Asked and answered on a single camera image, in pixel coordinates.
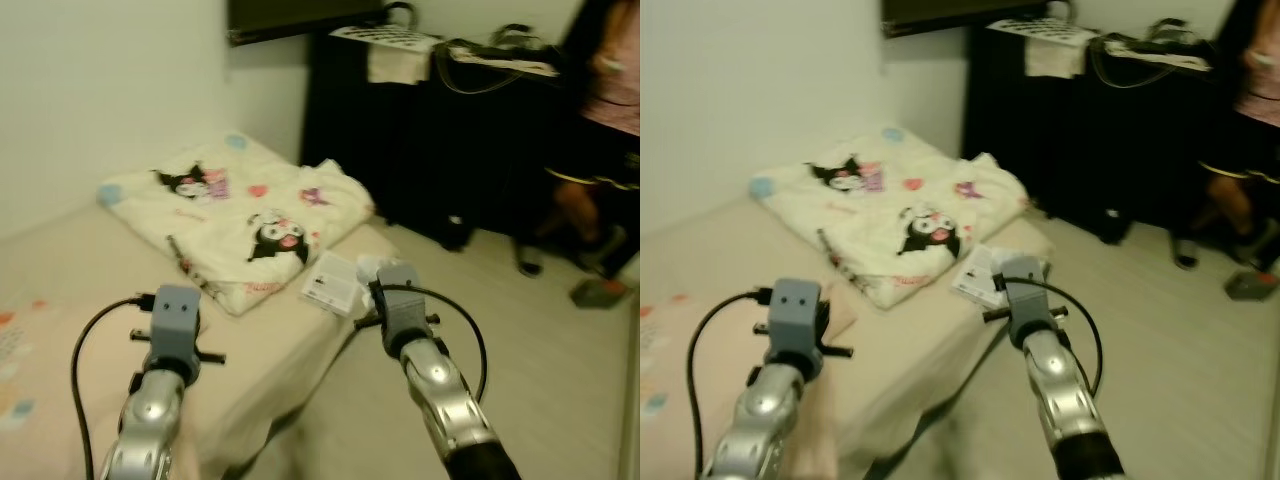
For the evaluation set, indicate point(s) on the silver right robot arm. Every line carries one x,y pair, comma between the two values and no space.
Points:
1070,400
445,400

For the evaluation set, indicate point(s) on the white crumpled wrapper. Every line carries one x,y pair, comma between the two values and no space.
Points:
368,268

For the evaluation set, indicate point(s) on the beige sheeted mattress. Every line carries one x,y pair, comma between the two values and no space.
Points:
280,350
900,350

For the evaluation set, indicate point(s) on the cream cartoon print blanket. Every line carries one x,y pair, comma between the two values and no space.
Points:
880,200
230,210

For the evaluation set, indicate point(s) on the red and grey floor object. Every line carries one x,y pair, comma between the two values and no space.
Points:
1255,285
600,293

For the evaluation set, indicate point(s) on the white hanging cloth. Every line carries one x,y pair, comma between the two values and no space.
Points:
1055,60
398,65

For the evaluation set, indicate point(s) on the white checkered board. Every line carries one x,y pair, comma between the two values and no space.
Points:
1040,30
385,38

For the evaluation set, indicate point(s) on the white flat tray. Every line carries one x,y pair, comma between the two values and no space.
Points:
520,65
1170,55

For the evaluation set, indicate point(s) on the person in pink shirt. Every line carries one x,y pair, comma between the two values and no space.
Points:
615,90
1262,90

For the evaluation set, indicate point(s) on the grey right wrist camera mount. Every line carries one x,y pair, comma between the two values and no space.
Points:
1025,295
402,305

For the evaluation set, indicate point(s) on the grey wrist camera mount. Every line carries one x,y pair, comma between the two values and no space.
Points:
795,315
175,315
1025,295
402,305

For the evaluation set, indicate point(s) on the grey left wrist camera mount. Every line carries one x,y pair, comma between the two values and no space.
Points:
175,315
795,315

